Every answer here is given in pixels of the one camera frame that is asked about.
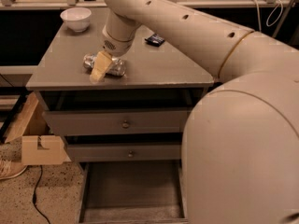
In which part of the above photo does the grey drawer cabinet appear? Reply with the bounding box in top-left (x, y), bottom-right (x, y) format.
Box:
top-left (25, 6), bottom-right (215, 224)

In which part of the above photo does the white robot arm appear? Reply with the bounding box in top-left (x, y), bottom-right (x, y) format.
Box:
top-left (103, 0), bottom-right (299, 224)

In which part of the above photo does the white ceramic bowl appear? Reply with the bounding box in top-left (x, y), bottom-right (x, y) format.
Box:
top-left (60, 7), bottom-right (92, 32)

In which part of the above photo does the silver redbull can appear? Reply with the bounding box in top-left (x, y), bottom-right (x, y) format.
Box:
top-left (83, 54), bottom-right (125, 77)

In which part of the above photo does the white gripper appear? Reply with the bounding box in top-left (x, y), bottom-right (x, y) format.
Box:
top-left (90, 27), bottom-right (133, 83)

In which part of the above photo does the dark snack bar packet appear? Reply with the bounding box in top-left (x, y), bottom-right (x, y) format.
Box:
top-left (145, 34), bottom-right (164, 47)

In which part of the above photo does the black floor cable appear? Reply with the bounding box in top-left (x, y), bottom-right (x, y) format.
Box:
top-left (32, 165), bottom-right (51, 224)

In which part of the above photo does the grey middle drawer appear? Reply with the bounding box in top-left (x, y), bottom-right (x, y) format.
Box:
top-left (66, 142), bottom-right (181, 162)

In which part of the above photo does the beige shoe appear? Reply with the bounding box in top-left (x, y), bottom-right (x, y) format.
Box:
top-left (0, 160), bottom-right (27, 180)

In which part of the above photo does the white hanging cable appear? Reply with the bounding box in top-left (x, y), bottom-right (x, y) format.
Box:
top-left (250, 0), bottom-right (284, 34)

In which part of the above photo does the metal leaning rod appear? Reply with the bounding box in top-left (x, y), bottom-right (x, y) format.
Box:
top-left (272, 0), bottom-right (296, 38)

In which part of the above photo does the grey top drawer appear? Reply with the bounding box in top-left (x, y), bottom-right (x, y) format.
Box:
top-left (43, 109), bottom-right (189, 136)

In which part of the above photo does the cardboard box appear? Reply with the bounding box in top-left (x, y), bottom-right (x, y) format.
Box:
top-left (5, 92), bottom-right (70, 165)

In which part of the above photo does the grey open bottom drawer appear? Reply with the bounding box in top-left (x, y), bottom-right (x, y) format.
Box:
top-left (76, 161), bottom-right (188, 224)

